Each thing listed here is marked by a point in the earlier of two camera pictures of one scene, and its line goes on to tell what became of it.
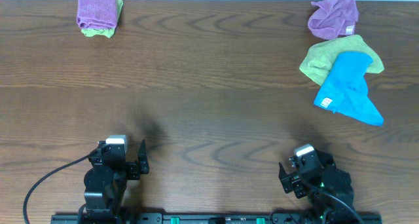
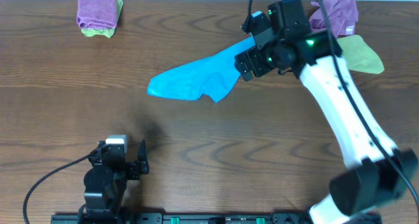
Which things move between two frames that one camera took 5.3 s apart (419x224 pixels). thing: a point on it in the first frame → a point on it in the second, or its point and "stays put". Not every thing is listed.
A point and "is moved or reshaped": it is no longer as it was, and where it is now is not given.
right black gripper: [289, 182] → [253, 56]
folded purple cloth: [97, 8] stays put
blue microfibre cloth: [344, 91] is moved or reshaped
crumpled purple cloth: [334, 16] stays put
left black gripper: [135, 168] stays put
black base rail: [215, 219] stays put
